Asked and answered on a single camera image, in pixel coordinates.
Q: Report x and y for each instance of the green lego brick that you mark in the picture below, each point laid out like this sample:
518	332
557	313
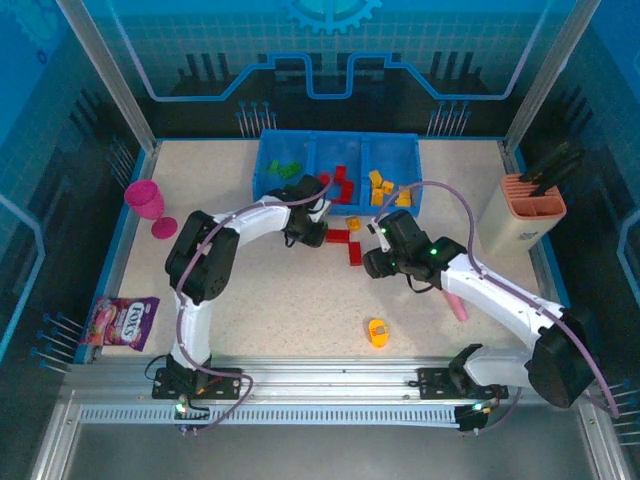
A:
291	170

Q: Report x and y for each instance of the long red lego brick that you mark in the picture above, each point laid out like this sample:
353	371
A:
341	173

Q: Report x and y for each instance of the aluminium frame post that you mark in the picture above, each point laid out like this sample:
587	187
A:
550	75
110	80

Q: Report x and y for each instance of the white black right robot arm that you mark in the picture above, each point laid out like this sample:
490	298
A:
490	295

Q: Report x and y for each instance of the pink plastic goblet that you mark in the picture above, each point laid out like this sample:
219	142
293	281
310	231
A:
145	197

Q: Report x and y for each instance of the large yellow lego brick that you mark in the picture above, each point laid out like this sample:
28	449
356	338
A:
375	176

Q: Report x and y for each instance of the orange oval toy tag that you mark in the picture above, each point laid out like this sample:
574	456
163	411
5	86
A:
378	334

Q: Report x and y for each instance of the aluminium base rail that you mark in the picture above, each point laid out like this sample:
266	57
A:
330	380

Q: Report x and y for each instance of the small orange lego brick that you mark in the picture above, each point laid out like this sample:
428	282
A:
353	223
386	186

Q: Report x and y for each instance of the small bright green lego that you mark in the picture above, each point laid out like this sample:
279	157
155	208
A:
274	167

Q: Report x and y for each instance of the small black controller board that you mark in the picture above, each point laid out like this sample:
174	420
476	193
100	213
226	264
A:
472	417
187	412

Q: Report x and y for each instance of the blue three-compartment plastic bin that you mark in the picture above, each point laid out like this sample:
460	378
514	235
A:
390	152

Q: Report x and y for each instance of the pink tube toy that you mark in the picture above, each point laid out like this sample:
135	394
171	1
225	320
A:
459	307

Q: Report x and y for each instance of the purple Fox's candy bag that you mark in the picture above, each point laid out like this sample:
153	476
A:
125	322

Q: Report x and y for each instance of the beige knife block pink top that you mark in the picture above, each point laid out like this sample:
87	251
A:
505	220

